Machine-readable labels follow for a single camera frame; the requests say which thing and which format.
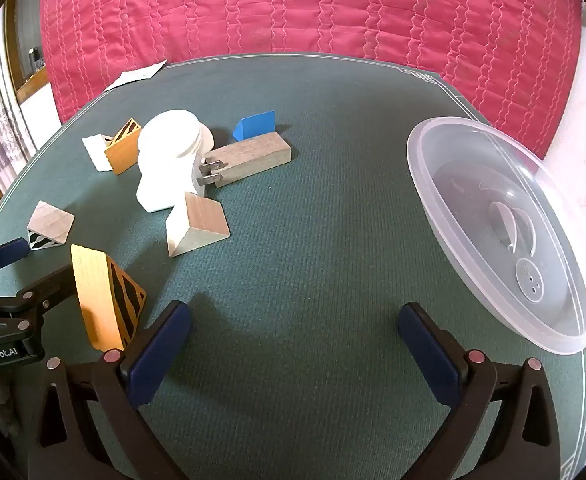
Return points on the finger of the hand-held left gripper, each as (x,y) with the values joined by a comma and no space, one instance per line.
(48,290)
(5,254)

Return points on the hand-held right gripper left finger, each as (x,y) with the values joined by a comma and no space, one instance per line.
(160,350)

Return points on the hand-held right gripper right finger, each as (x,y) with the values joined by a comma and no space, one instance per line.
(430,355)

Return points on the large orange striped block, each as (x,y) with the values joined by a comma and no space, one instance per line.
(93,295)

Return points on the beige striped-end wooden block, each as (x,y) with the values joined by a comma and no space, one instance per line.
(50,222)

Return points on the clear plastic bowl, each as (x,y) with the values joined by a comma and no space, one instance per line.
(498,240)

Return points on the wooden wedge with white face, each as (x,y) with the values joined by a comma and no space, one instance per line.
(200,220)

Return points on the white plug charger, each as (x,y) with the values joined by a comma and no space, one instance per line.
(160,190)

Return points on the small orange striped block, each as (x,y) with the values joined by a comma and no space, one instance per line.
(123,152)

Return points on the white round discs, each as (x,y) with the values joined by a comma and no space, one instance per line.
(170,135)

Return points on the grey-brown rectangular wooden block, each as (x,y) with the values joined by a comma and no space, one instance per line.
(250,157)

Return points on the blue block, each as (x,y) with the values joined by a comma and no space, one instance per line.
(253,125)

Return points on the white paper slip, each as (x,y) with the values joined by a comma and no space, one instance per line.
(135,76)

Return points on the red quilted blanket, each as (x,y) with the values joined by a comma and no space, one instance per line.
(298,10)

